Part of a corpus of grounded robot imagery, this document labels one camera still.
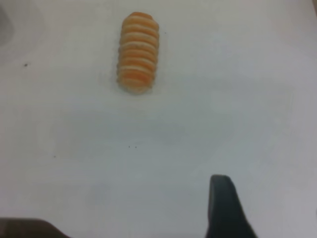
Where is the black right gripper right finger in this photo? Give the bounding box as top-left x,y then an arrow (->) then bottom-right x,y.
204,174 -> 259,238

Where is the ridged golden bread roll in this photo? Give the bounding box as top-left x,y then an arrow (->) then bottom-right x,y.
116,11 -> 160,95

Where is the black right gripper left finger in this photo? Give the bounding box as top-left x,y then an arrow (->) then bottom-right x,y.
0,217 -> 71,238

